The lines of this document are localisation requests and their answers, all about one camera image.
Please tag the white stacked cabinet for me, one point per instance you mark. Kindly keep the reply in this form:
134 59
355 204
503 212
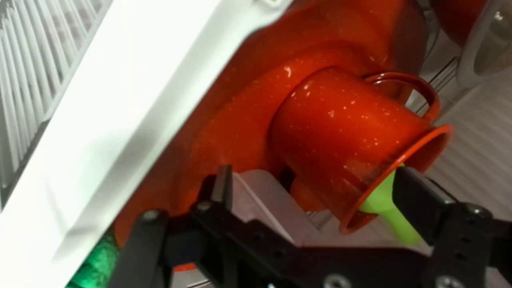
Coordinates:
107 134

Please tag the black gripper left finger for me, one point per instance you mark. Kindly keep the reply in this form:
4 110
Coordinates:
177 241

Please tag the red enamel mug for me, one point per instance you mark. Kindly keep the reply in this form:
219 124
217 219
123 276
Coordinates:
342 123

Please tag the green utensil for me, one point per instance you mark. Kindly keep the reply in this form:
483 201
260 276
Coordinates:
387 206

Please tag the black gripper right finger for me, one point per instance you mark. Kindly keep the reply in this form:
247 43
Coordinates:
459 246

